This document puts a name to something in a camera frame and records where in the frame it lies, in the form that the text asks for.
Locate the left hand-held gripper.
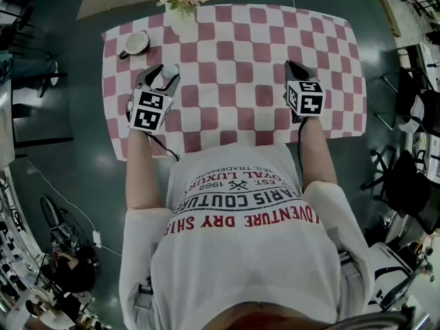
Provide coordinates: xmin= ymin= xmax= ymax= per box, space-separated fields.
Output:
xmin=126 ymin=65 xmax=182 ymax=136

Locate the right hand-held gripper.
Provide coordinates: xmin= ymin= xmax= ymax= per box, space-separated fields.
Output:
xmin=282 ymin=60 xmax=327 ymax=125

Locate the small white round object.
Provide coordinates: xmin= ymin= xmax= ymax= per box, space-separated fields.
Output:
xmin=160 ymin=63 xmax=181 ymax=82

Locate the person's left forearm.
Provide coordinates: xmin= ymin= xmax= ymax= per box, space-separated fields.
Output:
xmin=124 ymin=129 xmax=173 ymax=212

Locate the person's right forearm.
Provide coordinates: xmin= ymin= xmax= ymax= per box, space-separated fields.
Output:
xmin=294 ymin=117 xmax=340 ymax=199

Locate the brown cup white inside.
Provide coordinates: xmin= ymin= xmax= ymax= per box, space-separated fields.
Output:
xmin=118 ymin=30 xmax=151 ymax=61

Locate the pink white checkered tablecloth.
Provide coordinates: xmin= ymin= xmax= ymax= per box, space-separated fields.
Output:
xmin=101 ymin=3 xmax=368 ymax=163

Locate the white vase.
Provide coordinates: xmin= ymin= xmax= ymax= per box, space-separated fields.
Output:
xmin=164 ymin=1 xmax=199 ymax=22

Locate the black office chair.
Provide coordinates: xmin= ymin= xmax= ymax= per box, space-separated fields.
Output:
xmin=373 ymin=66 xmax=440 ymax=133
xmin=360 ymin=148 xmax=440 ymax=236

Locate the grey wheel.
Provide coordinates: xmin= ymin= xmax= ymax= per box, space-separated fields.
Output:
xmin=40 ymin=195 xmax=58 ymax=234

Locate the white printed t-shirt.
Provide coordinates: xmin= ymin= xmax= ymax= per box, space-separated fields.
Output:
xmin=118 ymin=142 xmax=375 ymax=330

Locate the white hard-shell case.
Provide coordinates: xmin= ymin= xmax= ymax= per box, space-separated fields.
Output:
xmin=368 ymin=241 xmax=416 ymax=311

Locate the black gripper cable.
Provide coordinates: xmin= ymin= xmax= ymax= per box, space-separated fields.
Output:
xmin=296 ymin=121 xmax=306 ymax=199
xmin=146 ymin=131 xmax=181 ymax=164

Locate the white desk black frame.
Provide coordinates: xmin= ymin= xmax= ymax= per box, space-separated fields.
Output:
xmin=0 ymin=76 xmax=75 ymax=172

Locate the tangle of black cables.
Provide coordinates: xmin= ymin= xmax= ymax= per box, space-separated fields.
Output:
xmin=47 ymin=218 xmax=98 ymax=254

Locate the grey shoulder strap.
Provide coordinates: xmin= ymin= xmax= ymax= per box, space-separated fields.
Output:
xmin=135 ymin=276 xmax=155 ymax=309
xmin=338 ymin=248 xmax=362 ymax=282

